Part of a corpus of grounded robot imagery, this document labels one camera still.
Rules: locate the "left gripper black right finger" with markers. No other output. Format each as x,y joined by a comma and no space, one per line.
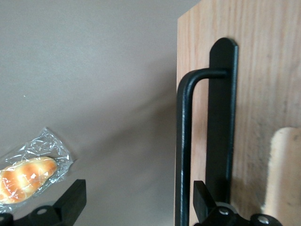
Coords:
211,214

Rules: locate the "bread roll in clear wrapper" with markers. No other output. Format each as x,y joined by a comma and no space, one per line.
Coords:
23,176

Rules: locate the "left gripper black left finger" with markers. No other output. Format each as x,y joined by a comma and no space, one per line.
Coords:
68,207

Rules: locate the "brown table cover sheet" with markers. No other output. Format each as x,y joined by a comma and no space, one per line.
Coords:
94,70

